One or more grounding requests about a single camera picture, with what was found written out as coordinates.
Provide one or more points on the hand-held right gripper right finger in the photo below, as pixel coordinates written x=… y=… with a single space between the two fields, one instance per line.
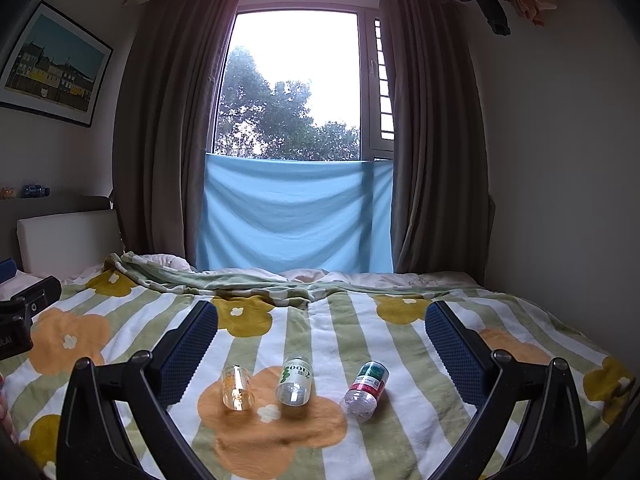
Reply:
x=452 y=347

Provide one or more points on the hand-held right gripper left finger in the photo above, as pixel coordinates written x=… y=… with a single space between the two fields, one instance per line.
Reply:
x=192 y=347

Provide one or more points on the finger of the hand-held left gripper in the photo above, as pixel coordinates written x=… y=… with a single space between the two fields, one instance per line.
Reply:
x=42 y=292

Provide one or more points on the clear glass cup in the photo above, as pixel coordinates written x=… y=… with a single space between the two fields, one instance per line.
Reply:
x=236 y=388

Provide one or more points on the white padded headboard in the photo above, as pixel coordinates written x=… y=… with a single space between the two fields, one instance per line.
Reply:
x=67 y=240

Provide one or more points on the clear bottle with red label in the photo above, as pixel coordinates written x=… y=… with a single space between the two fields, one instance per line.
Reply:
x=364 y=390

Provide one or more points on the small blue toy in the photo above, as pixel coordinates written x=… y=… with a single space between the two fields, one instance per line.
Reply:
x=34 y=191

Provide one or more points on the clear bottle with green label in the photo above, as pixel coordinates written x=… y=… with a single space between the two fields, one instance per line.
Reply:
x=295 y=381

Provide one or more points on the flower print striped blanket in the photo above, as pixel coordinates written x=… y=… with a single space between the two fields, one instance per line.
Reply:
x=310 y=360

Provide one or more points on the white pink quilt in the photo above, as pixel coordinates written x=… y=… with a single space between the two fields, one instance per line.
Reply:
x=310 y=275

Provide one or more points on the light blue cloth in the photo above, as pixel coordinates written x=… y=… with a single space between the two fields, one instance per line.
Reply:
x=295 y=215

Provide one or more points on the brown curtain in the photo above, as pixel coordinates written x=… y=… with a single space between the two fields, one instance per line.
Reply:
x=170 y=140
x=435 y=135

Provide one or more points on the framed building picture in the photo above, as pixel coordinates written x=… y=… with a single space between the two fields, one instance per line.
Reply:
x=50 y=65

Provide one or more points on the window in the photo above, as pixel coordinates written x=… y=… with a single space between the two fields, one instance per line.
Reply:
x=300 y=80

